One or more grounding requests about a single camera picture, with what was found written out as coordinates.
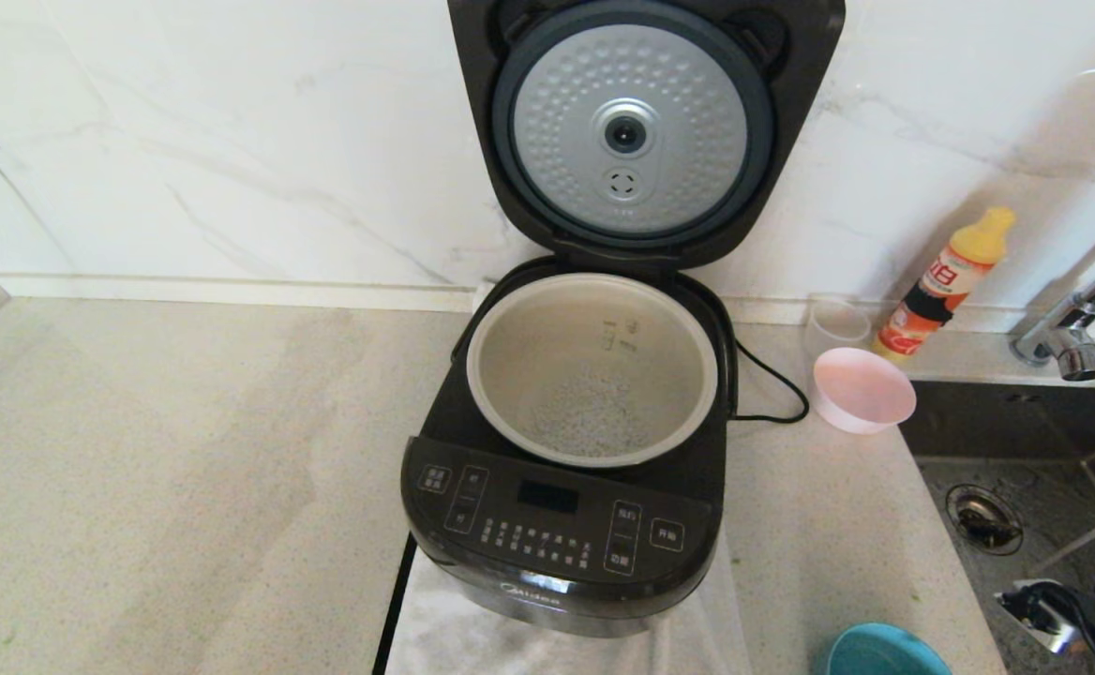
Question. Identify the teal plastic bowl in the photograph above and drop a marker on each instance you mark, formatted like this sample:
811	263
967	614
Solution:
885	656

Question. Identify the pink plastic bowl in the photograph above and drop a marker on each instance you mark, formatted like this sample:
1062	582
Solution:
866	389

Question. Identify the white raw rice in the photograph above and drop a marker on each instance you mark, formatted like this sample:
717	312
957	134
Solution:
594	422

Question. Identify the black rice cooker lid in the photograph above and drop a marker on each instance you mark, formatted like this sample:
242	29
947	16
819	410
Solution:
491	112

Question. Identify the black rice cooker base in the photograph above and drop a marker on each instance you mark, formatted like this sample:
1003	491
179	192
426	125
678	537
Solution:
557	553

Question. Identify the grey inner pot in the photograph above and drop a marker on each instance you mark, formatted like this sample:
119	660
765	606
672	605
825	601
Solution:
529	347

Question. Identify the thin clear water stream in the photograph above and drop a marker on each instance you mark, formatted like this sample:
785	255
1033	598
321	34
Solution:
1091	537

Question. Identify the stainless steel sink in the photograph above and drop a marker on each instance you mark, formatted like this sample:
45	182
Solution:
979	600

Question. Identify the metal sink drain strainer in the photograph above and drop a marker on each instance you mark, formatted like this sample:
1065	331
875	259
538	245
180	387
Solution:
983	520

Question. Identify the chrome faucet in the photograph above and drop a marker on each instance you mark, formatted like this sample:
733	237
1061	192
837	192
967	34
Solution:
1072	342

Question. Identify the yellow capped detergent bottle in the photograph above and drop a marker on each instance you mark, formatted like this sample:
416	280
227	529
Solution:
932	291

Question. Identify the clear plastic measuring cup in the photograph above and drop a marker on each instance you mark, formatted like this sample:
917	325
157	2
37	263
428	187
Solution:
833	323

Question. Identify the white translucent mat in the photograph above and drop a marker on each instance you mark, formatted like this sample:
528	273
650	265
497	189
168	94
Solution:
435	642

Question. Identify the black strip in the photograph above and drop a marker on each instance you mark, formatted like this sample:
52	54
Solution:
396	609

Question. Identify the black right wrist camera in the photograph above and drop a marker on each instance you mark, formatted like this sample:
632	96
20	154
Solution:
1040	614

